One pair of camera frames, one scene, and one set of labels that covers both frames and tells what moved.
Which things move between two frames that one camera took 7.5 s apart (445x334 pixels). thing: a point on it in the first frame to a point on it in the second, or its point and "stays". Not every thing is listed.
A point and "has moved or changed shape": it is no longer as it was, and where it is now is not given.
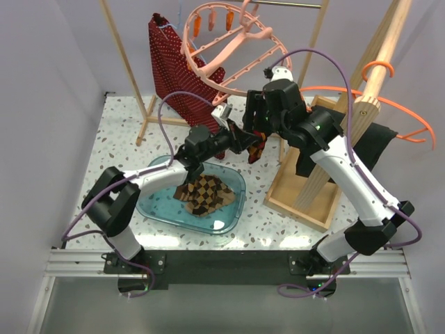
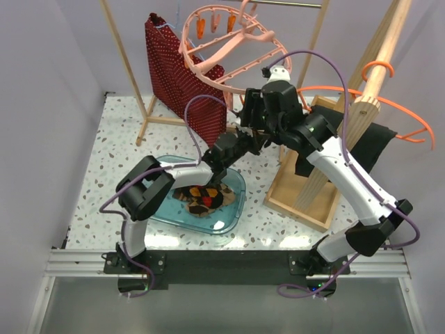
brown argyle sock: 204,191 to 225,190
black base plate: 139,273 stays
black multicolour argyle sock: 255,152 has moved or changed shape
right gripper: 256,101 stays
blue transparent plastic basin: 158,202 stays
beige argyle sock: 183,192 stays
